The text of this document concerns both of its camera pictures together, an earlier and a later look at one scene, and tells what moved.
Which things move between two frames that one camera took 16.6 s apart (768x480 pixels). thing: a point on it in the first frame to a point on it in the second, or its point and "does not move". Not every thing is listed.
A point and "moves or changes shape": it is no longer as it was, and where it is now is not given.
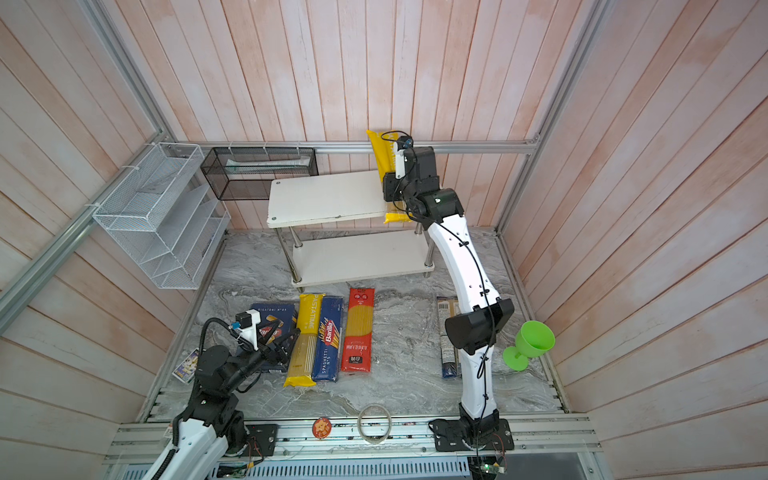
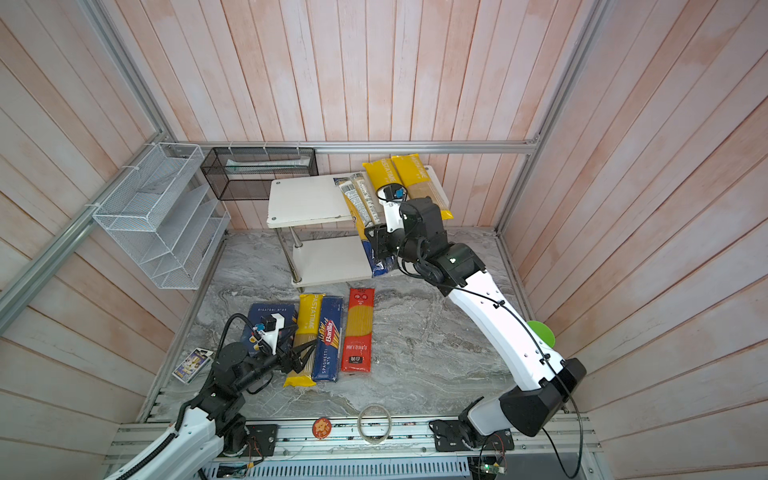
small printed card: [185, 371] does not move
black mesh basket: [245, 173] does not move
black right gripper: [391, 184] to [380, 244]
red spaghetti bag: [358, 351] does not move
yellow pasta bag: [384, 147] moves or changes shape
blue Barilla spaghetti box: [328, 348] does not move
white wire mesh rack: [166, 216] does not move
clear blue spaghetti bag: [450, 353] to [363, 204]
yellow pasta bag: [302, 357] does not move
